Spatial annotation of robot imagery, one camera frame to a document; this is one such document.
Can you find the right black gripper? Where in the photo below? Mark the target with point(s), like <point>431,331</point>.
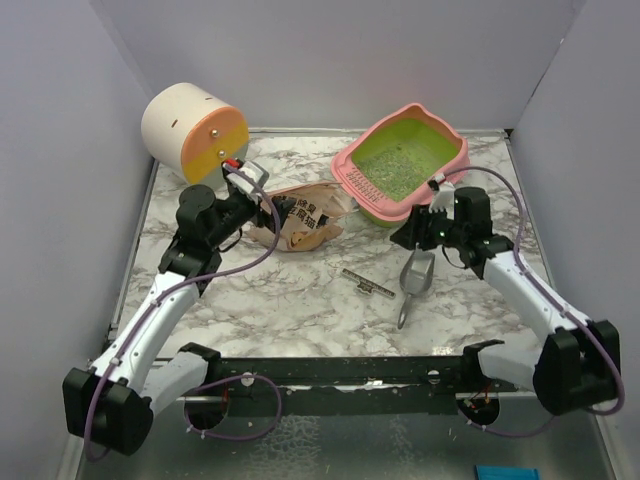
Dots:
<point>416,229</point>

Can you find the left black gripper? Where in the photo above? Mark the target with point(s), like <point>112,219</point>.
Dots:
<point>282,206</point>

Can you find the beige cat litter bag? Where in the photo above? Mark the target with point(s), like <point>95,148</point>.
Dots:
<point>313,218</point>

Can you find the grey metal scoop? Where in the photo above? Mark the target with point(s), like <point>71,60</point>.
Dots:
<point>415,279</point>

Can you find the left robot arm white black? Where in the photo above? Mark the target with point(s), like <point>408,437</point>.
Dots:
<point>114,401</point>

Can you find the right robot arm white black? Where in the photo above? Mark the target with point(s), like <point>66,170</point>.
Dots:
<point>578,365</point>

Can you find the pink green litter box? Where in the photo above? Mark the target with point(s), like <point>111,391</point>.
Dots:
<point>412,123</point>

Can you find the green cat litter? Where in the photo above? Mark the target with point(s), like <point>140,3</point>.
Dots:
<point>397,170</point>

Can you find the cream orange cylinder container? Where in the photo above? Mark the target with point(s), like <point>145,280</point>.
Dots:
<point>192,132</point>

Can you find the blue object at bottom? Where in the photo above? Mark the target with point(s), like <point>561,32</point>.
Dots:
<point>484,472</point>

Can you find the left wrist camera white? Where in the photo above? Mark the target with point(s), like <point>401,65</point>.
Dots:
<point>248,178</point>

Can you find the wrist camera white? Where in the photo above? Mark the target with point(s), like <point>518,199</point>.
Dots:
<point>443,192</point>
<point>248,178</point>

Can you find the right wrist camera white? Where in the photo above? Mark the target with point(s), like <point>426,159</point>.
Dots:
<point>443,192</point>

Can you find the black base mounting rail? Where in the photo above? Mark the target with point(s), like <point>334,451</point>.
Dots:
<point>336,386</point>

